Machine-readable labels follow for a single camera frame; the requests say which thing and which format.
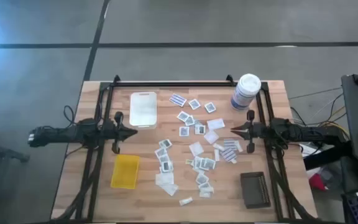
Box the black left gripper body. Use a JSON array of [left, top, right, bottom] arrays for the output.
[[106, 111, 126, 155]]

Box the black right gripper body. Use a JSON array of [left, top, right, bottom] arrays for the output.
[[246, 110, 269, 154]]

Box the white plastic bin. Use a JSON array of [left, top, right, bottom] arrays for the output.
[[129, 91, 158, 129]]

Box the white wipes canister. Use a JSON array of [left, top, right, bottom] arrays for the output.
[[230, 73, 262, 111]]

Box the yellow plastic basket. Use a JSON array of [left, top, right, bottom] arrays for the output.
[[110, 154, 140, 190]]

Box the white paper sheet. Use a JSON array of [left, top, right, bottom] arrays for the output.
[[300, 143, 323, 159]]

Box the dark grey plastic tray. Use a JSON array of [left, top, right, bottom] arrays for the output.
[[240, 171, 272, 210]]

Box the black desk beam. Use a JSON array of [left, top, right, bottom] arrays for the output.
[[303, 140, 354, 171]]

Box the red object on floor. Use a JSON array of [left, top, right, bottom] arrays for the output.
[[308, 173, 328, 191]]

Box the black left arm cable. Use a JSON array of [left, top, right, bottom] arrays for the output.
[[63, 105, 77, 125]]

